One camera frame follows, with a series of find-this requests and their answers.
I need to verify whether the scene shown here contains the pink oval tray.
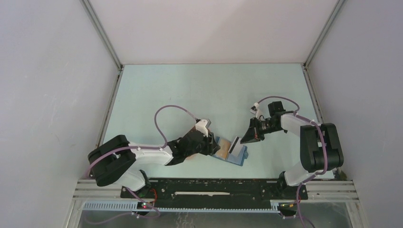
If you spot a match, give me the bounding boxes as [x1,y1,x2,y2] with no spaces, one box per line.
[183,126,204,160]

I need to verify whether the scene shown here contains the gold credit card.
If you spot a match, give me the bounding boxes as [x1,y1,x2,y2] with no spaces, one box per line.
[216,139,231,159]

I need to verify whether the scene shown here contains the blue card holder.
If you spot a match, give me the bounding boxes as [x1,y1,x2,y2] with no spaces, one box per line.
[213,136,249,166]

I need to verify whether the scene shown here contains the aluminium frame rail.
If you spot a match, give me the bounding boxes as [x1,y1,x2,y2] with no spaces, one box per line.
[73,178,359,213]

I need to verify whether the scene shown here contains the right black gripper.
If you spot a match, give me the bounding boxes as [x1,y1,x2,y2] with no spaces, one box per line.
[241,117,282,143]

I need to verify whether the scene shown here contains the black credit card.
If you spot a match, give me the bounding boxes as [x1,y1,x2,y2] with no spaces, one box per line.
[229,137,243,157]

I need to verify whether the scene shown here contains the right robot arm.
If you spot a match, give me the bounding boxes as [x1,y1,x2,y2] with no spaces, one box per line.
[240,101,344,199]

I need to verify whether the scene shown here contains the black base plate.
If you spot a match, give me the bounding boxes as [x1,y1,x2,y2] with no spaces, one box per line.
[140,178,308,209]

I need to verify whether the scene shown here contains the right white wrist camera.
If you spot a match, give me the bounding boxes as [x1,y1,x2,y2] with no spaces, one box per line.
[250,103,263,120]

